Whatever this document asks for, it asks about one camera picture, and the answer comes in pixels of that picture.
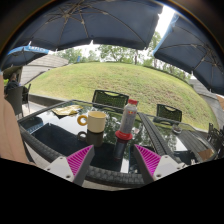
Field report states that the group of dark chairs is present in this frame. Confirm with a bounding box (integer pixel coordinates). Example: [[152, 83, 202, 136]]
[[206, 122, 224, 160]]

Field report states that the dark wicker chair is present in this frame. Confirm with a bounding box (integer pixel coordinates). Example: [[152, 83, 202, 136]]
[[4, 83, 33, 118], [91, 89, 130, 110], [155, 103, 184, 123]]

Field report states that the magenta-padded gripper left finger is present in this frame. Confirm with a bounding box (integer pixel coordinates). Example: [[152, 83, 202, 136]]
[[44, 144, 96, 187]]

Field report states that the yellow foil packet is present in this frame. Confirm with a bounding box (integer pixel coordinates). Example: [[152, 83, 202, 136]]
[[51, 104, 84, 117]]

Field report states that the flat round red coaster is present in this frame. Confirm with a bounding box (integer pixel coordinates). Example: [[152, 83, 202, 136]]
[[114, 130, 134, 142]]

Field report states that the person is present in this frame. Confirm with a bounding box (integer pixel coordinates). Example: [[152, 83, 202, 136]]
[[0, 74, 34, 165], [4, 73, 22, 96]]

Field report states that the cream cup with yellow handle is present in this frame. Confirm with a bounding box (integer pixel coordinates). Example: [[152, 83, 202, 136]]
[[76, 110, 108, 134]]

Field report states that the large dark blue parasol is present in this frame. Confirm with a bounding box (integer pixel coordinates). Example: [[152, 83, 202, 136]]
[[0, 0, 164, 68], [152, 13, 224, 96]]

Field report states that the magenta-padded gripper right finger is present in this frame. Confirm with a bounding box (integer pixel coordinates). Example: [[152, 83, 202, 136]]
[[132, 143, 185, 185]]

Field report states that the light blue parasol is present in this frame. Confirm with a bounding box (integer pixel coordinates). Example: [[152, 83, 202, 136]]
[[1, 44, 51, 70]]

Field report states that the small round ashtray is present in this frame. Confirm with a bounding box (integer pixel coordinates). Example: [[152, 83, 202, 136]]
[[171, 123, 184, 135]]

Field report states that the clear red-capped drink bottle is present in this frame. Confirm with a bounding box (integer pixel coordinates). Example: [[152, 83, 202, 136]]
[[118, 98, 139, 135]]

